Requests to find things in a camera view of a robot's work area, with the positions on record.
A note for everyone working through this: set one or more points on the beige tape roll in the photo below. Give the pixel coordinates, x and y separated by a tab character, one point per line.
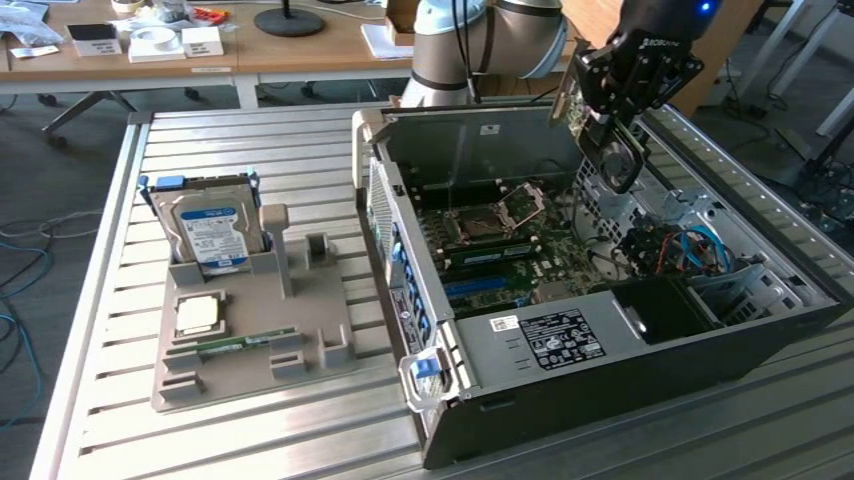
117	9

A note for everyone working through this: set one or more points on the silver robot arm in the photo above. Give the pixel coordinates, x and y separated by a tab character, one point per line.
437	50

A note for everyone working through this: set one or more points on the black round lamp base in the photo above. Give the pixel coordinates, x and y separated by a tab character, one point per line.
290	24

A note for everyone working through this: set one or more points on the graphics card with black cooler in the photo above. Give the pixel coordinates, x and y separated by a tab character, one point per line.
621	165

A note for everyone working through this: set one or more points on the clear plastic bag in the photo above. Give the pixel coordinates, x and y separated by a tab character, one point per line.
27	30

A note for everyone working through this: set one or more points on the white box with black top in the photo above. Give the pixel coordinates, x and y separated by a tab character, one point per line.
97	47

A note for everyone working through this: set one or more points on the grey metal drive bracket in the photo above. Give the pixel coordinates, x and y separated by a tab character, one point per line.
754	295

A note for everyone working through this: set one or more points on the brown cardboard box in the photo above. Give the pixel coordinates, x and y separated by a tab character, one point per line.
401	20

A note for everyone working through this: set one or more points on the white paper stack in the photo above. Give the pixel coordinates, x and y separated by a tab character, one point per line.
381	45

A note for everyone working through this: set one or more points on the white label card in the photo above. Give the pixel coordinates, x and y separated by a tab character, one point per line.
34	51

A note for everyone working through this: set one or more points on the wooden desk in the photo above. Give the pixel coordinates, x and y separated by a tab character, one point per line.
67	67
301	52

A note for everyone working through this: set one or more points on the green motherboard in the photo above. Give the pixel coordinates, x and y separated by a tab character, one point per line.
561	260

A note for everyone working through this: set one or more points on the CPU socket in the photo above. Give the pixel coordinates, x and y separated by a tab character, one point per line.
477	227

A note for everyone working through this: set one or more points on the orange small item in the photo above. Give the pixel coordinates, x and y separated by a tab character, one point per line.
210	16

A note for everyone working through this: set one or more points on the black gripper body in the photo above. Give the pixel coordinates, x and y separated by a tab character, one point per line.
661	30

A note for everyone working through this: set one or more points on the white tape roll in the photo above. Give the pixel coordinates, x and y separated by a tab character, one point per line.
154	45

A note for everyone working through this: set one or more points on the metal socket cover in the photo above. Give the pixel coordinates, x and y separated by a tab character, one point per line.
540	202

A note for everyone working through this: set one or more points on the black open PC case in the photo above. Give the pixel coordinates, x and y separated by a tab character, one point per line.
601	390

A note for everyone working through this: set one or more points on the green RAM stick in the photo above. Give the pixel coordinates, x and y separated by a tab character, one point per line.
227	345

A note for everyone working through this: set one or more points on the metal disk bay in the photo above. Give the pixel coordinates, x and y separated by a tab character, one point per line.
617	212

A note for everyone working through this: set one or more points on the flat white box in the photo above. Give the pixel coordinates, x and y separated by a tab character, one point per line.
157	56

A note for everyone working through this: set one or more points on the plain white box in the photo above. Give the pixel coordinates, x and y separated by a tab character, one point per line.
201	42

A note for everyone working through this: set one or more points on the small white sticker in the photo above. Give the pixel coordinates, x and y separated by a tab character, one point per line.
490	130

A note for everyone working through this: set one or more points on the silver CPU chip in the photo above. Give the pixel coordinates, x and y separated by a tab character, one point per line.
199	315

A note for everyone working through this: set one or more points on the blue expansion slot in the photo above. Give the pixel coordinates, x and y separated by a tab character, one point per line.
474	290

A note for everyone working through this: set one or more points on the grey plastic parts rack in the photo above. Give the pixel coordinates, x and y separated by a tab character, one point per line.
254	310

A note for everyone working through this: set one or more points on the hard disk with blue caddy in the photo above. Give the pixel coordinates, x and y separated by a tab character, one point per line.
210	235

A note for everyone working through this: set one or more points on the grey power supply unit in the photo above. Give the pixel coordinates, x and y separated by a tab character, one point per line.
488	345

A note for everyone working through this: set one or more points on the white table frame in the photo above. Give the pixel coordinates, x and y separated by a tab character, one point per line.
835	115

